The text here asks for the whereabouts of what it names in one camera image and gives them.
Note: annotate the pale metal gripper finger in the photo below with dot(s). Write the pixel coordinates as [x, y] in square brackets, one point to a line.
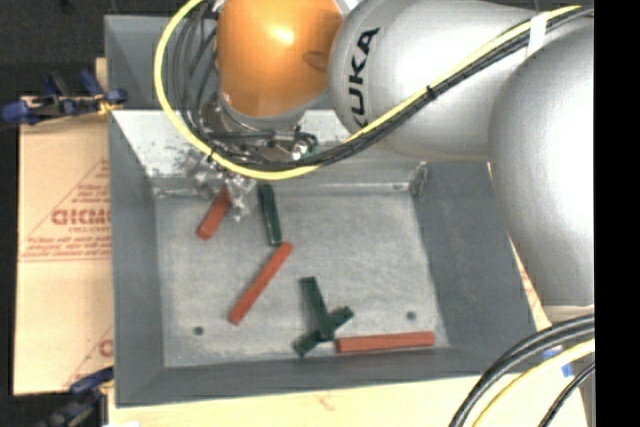
[241, 200]
[206, 177]

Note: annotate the grey metal bin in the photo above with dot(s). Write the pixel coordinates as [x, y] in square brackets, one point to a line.
[360, 240]

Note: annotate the red-brown flat block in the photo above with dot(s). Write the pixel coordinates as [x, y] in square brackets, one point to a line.
[385, 342]
[261, 282]
[212, 217]

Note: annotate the brown cardboard board, red print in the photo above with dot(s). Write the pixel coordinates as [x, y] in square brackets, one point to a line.
[60, 265]

